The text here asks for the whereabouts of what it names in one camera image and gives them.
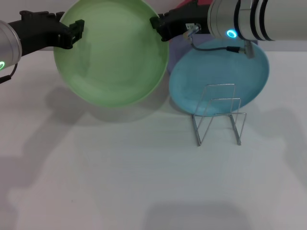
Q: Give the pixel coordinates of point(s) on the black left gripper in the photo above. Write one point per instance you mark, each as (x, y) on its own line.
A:
(38, 31)

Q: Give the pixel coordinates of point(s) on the green round plastic plate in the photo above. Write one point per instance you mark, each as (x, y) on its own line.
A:
(115, 60)

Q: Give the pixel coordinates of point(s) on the red round plastic plate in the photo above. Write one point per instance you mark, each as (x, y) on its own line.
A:
(184, 3)

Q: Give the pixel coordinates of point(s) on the purple round plastic plate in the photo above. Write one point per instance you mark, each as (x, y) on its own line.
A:
(178, 50)

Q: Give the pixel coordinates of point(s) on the teal round plastic plate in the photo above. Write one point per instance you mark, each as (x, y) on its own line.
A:
(216, 76)

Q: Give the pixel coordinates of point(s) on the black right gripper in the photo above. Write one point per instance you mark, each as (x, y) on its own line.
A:
(187, 19)

